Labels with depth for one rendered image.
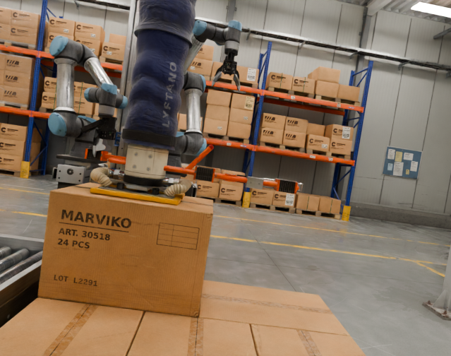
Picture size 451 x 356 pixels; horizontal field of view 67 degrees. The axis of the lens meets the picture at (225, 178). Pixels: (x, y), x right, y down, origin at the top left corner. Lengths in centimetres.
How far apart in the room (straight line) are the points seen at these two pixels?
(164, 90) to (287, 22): 972
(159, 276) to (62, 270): 36
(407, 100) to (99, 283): 1132
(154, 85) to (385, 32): 1098
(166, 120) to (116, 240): 50
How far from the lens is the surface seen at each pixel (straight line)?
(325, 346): 140
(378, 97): 1159
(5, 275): 171
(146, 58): 143
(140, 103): 141
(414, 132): 1212
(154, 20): 147
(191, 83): 222
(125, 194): 136
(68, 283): 144
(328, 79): 957
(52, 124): 205
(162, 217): 129
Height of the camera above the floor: 115
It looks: 3 degrees down
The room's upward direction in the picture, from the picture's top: 8 degrees clockwise
